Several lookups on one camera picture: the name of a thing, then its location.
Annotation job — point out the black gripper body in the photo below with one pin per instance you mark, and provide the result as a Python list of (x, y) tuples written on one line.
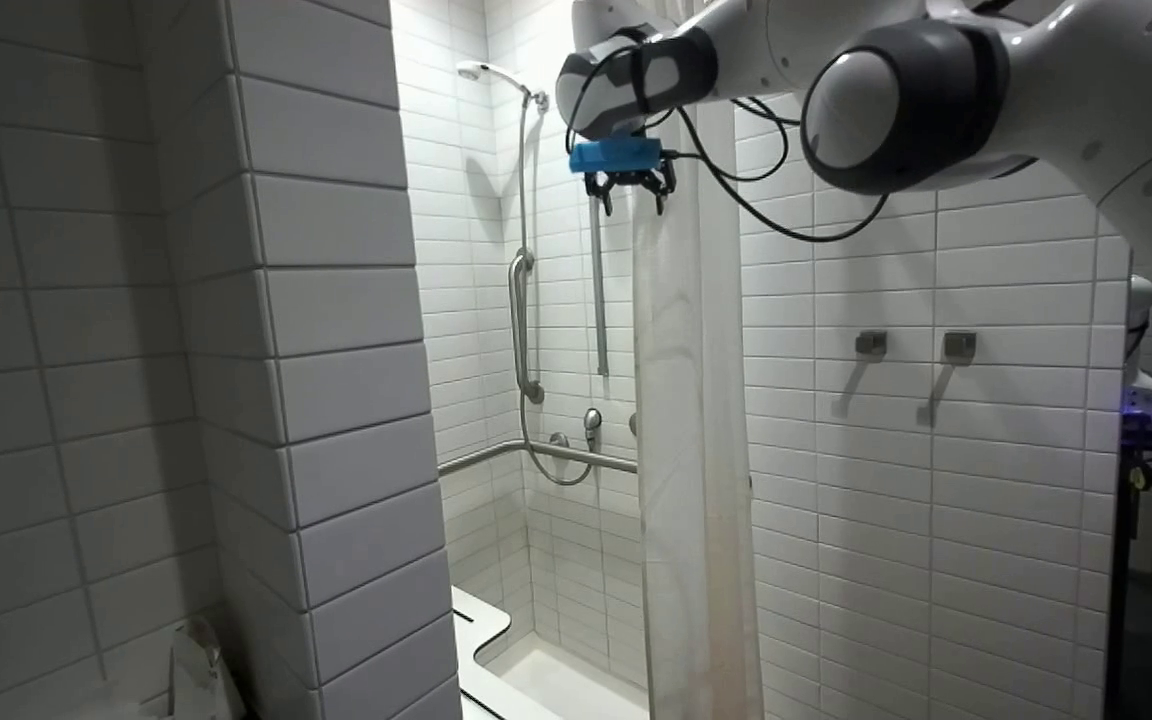
[(627, 176)]

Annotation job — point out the white shower curtain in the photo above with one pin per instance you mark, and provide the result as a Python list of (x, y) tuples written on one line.
[(696, 466)]

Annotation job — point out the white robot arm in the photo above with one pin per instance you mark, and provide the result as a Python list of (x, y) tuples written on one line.
[(1000, 95)]

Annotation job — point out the chrome shower slide bar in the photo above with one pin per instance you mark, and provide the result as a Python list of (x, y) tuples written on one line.
[(596, 294)]

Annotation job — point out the white slotted shower seat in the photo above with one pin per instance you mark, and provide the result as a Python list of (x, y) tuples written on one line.
[(482, 641)]

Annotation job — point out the vertical chrome grab bar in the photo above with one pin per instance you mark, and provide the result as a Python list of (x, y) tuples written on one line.
[(520, 320)]

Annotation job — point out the small chrome diverter valve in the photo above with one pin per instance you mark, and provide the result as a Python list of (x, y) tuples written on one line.
[(594, 426)]

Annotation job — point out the long chrome grab bar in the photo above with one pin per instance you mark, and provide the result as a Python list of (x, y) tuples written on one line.
[(537, 457)]

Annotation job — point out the white bin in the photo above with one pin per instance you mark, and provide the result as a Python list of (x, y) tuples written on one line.
[(200, 682)]

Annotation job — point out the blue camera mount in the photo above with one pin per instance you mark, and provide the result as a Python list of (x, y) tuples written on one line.
[(619, 154)]

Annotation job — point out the chrome shower head and rail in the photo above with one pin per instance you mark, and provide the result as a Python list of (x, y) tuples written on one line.
[(527, 173)]

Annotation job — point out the square metal wall hook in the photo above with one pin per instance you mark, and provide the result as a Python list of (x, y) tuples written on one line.
[(864, 350), (954, 357)]

